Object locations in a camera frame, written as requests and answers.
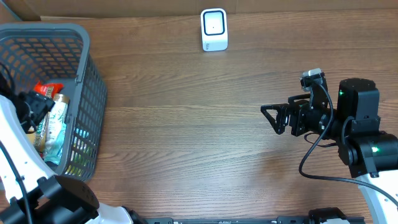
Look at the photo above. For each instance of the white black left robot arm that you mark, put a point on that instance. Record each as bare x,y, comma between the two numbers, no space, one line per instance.
35,193

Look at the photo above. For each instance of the white barcode scanner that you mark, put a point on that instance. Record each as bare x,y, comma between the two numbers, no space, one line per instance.
214,30

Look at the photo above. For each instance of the grey plastic shopping basket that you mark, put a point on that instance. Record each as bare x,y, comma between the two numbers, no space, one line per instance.
60,53

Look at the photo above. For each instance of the brown cardboard backdrop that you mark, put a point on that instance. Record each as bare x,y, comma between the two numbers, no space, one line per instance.
31,10

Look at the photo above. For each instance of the white tube gold cap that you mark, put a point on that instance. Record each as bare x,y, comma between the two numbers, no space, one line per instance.
56,128

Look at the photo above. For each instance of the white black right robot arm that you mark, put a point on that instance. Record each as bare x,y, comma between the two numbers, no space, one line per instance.
353,125

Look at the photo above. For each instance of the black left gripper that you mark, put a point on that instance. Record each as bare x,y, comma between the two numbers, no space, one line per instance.
37,106

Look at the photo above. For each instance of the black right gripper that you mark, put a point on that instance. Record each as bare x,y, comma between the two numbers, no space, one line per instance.
297,117

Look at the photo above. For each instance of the red spaghetti packet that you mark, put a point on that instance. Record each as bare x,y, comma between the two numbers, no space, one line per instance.
49,90

